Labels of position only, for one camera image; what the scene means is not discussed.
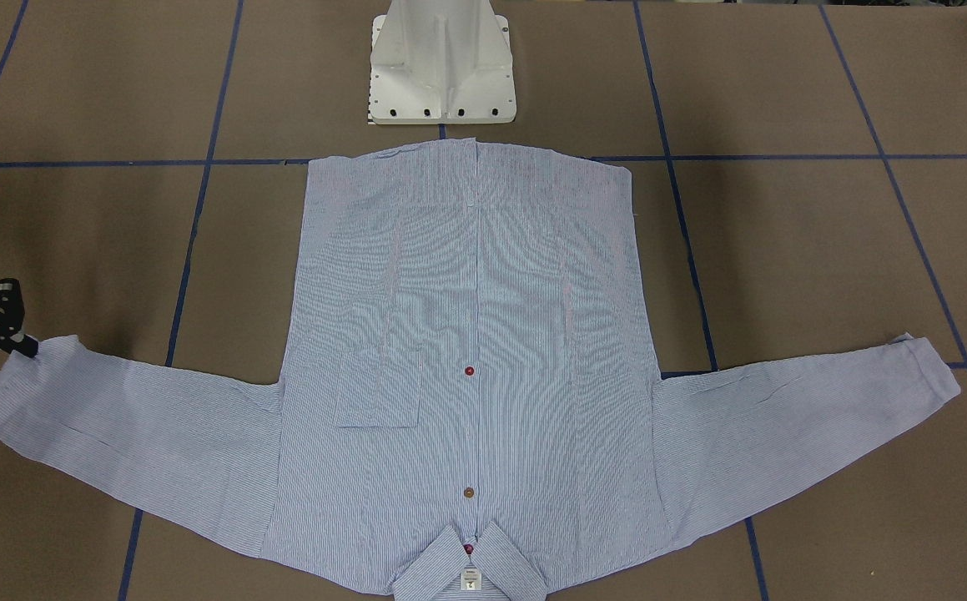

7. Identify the blue striped button shirt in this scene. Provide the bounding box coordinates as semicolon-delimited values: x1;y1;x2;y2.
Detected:
0;139;960;600

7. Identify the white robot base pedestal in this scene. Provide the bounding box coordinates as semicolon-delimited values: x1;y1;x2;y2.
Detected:
368;1;518;125

